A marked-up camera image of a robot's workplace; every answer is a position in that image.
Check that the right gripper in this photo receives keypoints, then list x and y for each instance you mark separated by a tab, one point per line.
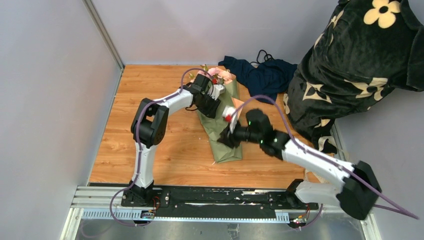
228	138

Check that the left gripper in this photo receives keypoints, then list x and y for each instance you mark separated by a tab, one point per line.
211	111

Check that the wrapping paper sheet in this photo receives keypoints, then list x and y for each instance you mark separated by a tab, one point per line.
223	146

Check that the fake rose stem three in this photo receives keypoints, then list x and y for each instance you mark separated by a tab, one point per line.
209	71

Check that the fake rose stem one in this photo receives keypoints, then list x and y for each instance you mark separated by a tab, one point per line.
225	76

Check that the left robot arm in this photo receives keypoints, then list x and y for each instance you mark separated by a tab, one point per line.
149	128

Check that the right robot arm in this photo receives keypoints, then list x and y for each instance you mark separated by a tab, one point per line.
351	186

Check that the navy blue cloth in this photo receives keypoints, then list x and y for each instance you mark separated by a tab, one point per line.
269	78

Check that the cream printed ribbon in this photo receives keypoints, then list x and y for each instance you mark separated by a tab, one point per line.
325	144

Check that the black floral plush blanket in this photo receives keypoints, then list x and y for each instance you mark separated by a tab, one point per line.
368	49

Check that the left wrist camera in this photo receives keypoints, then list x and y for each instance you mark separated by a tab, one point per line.
215	90

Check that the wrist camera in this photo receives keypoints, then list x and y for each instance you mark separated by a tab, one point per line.
230	115
215	90

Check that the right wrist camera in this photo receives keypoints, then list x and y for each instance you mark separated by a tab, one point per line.
230	115

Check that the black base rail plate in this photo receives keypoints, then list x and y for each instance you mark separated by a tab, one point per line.
213	203

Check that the aluminium frame post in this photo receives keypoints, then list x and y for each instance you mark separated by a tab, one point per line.
97	20

